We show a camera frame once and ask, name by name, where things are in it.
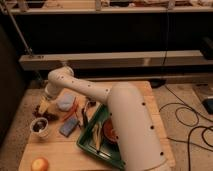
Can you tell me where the yellow corn cob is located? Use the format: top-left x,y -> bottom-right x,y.
92,122 -> 102,152

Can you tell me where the orange bowl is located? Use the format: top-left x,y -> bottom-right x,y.
102,119 -> 116,144

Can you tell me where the dark handled brush tool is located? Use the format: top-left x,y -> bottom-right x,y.
81,99 -> 96,128

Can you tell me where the orange round fruit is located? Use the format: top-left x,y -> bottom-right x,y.
31,158 -> 49,171

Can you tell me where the black floor cable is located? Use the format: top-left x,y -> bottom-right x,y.
159,84 -> 213,171

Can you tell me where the green rectangular tray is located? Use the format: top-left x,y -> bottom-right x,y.
77,105 -> 124,171

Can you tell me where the orange carrot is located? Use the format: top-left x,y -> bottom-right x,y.
62,99 -> 79,122

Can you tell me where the metal shelf rail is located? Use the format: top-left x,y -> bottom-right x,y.
19,50 -> 213,71

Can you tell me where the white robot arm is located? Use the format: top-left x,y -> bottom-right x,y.
44,66 -> 171,171

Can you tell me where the light blue cloth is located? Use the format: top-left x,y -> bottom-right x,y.
56,93 -> 76,112

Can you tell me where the wooden table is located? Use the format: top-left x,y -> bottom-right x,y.
18,81 -> 176,171

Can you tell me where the white cup with dark contents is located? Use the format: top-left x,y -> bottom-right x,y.
30,117 -> 49,138

